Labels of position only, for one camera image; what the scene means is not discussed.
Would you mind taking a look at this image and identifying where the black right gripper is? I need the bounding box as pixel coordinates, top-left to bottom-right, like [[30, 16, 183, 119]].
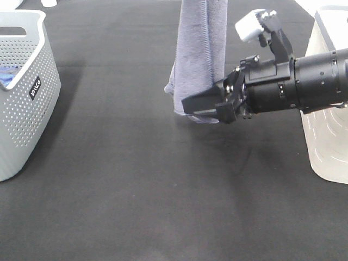
[[182, 55, 297, 124]]

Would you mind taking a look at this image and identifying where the blue cloth in basket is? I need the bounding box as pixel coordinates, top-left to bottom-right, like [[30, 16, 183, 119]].
[[1, 66, 20, 86]]

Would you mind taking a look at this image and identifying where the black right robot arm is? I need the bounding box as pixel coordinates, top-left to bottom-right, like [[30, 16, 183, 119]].
[[182, 49, 347, 123]]

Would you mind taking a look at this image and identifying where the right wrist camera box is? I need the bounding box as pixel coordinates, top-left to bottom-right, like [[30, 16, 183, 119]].
[[235, 9, 277, 42]]

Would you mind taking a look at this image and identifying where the cream plastic basket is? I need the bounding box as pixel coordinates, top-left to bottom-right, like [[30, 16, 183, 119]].
[[301, 1, 347, 184]]

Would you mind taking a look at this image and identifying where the grey perforated laundry basket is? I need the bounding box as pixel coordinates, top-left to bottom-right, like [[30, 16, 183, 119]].
[[1, 10, 61, 181]]

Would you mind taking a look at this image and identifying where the grey-blue towel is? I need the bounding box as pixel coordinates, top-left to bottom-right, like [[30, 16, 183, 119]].
[[164, 0, 228, 116]]

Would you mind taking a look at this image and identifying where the white cup at top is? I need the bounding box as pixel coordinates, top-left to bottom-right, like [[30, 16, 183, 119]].
[[41, 0, 57, 8]]

